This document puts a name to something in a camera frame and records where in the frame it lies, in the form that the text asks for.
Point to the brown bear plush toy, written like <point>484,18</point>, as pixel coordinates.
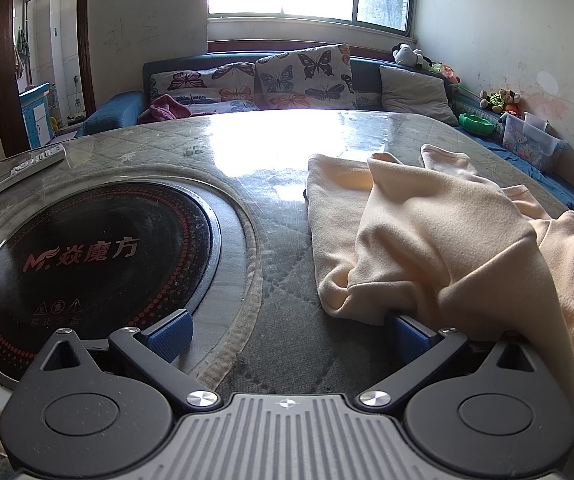
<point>505,96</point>

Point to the square butterfly print pillow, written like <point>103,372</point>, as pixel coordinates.
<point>302,75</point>

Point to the pink cloth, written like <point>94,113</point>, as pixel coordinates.
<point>167,107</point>

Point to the green bowl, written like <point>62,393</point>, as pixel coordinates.
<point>474,122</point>

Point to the small white plastic box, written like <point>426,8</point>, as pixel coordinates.
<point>537,122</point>

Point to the dark wooden door frame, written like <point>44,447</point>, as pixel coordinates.
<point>2,60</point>

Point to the flat butterfly print cushion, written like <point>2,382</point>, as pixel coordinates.
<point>227,105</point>

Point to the blue sofa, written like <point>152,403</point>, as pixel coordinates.
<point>112,112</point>

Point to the cream fleece sweater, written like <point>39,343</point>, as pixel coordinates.
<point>442,240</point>

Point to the clear plastic storage box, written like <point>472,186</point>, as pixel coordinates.
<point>527,147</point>

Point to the black round induction cooktop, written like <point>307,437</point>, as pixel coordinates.
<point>92,260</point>

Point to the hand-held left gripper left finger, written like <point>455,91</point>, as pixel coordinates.
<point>169,337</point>

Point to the pink green plush toy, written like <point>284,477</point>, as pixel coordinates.
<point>447,72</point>

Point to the long butterfly print pillow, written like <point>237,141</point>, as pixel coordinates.
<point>202,80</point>

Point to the grey remote control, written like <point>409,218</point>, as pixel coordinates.
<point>37,160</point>

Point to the panda plush toy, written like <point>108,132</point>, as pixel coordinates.
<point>407,54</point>

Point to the blue cabinet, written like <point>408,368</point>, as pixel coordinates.
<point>34,120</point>

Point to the grey pillow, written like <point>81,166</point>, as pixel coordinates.
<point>417,92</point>

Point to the hanging towels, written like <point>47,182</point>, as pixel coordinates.
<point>19,57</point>

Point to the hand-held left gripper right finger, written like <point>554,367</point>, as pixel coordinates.
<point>409,336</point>

